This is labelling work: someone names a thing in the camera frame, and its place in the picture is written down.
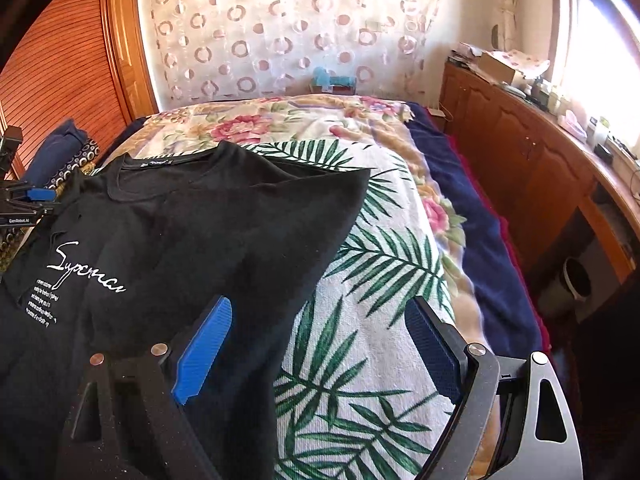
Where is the black printed t-shirt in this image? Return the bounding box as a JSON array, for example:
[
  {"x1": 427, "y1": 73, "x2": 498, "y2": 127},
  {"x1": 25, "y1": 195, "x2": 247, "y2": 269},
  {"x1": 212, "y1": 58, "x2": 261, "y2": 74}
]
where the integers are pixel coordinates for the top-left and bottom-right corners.
[{"x1": 1, "y1": 142, "x2": 370, "y2": 479}]

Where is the folded navy garment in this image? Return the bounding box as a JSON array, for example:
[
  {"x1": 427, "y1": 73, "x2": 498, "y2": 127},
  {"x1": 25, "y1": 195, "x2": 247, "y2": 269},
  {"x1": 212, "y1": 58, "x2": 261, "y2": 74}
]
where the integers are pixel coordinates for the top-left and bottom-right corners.
[{"x1": 23, "y1": 119, "x2": 88, "y2": 188}]

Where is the folded dotted dark garment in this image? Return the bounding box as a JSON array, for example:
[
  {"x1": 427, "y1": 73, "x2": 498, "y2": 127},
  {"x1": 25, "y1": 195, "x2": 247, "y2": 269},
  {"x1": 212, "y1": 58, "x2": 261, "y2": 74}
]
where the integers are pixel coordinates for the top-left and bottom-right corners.
[{"x1": 46, "y1": 139, "x2": 100, "y2": 193}]

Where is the navy blue blanket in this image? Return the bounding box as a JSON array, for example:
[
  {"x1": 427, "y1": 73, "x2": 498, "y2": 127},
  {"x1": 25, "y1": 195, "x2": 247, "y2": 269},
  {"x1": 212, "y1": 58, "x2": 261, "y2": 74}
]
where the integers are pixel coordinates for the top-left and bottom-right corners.
[{"x1": 407, "y1": 102, "x2": 550, "y2": 359}]

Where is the wooden louvered wardrobe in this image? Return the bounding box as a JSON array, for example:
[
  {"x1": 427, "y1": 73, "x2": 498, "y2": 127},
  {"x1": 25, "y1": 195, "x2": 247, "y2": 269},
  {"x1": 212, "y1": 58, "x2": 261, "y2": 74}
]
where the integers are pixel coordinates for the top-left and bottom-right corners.
[{"x1": 1, "y1": 0, "x2": 158, "y2": 178}]

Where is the wooden sideboard cabinet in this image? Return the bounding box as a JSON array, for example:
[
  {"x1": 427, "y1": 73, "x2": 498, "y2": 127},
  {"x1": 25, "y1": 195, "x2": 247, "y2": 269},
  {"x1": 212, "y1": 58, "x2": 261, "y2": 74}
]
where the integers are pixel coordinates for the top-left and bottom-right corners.
[{"x1": 439, "y1": 62, "x2": 639, "y2": 289}]

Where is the floral bed quilt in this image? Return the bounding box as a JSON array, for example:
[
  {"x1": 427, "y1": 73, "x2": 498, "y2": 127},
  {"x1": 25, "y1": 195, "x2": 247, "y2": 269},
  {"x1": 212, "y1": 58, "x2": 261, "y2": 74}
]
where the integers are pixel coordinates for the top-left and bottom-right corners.
[{"x1": 106, "y1": 93, "x2": 501, "y2": 480}]

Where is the pink circle patterned curtain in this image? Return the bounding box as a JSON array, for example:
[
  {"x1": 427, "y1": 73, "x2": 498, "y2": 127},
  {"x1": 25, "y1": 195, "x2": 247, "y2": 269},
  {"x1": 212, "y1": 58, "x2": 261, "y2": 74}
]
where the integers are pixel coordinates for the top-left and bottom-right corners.
[{"x1": 139, "y1": 0, "x2": 439, "y2": 110}]

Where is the cardboard box with cloth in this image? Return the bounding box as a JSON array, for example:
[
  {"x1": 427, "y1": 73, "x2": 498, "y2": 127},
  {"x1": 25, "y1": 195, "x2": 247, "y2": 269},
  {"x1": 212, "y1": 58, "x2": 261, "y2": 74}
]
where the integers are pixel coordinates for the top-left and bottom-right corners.
[{"x1": 473, "y1": 50, "x2": 550, "y2": 87}]

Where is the blue toy on headboard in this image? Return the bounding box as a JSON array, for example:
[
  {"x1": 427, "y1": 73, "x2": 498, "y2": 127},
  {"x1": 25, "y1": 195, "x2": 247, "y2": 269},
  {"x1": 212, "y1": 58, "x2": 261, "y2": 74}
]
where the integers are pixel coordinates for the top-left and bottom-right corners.
[{"x1": 310, "y1": 67, "x2": 357, "y2": 96}]

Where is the tied window drape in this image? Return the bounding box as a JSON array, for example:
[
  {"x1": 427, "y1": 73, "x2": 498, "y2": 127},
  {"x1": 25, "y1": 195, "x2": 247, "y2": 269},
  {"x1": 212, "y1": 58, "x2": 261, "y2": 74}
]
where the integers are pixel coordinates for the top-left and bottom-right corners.
[{"x1": 491, "y1": 0, "x2": 520, "y2": 51}]

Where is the window with wooden frame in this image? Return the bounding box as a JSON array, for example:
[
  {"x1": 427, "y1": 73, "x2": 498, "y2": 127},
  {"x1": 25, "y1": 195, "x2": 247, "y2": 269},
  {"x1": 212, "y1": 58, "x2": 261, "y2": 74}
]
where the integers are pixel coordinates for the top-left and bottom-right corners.
[{"x1": 552, "y1": 0, "x2": 639, "y2": 155}]

